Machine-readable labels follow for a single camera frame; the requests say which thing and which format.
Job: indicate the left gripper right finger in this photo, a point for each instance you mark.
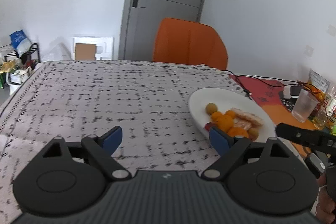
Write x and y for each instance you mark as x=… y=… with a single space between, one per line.
x=231 y=151

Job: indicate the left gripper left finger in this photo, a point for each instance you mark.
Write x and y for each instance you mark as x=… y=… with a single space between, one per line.
x=98 y=151

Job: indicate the medium orange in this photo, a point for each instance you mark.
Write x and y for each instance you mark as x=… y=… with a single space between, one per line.
x=224 y=123

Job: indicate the red lychee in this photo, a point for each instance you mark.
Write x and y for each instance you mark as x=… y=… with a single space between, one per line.
x=209 y=125

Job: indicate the green-yellow round fruit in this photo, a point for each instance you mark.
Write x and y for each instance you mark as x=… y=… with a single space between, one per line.
x=253 y=133
x=211 y=108

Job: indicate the large orange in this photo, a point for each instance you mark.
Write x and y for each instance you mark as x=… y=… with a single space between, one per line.
x=237 y=131

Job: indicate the small orange kumquat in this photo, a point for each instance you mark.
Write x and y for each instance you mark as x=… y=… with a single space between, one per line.
x=216 y=115

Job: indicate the person's right hand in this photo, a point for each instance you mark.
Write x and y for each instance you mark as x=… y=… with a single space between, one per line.
x=325 y=205

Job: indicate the glass oil bottle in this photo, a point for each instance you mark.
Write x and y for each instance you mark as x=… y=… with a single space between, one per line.
x=326 y=114

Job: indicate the clear plastic cup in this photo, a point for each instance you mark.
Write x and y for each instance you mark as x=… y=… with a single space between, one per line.
x=304 y=106

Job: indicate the snack packet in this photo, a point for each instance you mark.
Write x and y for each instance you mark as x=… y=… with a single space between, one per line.
x=318 y=81

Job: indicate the white charger block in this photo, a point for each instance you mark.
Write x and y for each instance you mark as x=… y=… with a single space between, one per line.
x=291 y=91

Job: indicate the red orange table mat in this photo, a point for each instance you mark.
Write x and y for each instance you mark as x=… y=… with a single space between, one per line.
x=266 y=95

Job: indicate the white patterned tablecloth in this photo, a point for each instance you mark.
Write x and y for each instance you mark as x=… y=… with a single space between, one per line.
x=161 y=146

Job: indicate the brown cardboard piece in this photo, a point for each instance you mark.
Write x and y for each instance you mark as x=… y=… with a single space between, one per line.
x=85 y=52

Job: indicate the white framed board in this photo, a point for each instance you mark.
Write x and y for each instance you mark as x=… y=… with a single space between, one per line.
x=104 y=46

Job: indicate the clear plastic bag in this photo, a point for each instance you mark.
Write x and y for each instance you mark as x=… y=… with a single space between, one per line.
x=58 y=53

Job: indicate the white shopping bag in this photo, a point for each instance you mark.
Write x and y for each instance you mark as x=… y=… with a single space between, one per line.
x=16 y=78

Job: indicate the black metal rack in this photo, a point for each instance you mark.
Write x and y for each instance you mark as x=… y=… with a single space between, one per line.
x=10 y=59

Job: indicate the orange chair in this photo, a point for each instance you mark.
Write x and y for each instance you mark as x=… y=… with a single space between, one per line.
x=190 y=43

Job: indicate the blue white plastic bag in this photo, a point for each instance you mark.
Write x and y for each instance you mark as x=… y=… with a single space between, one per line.
x=20 y=42

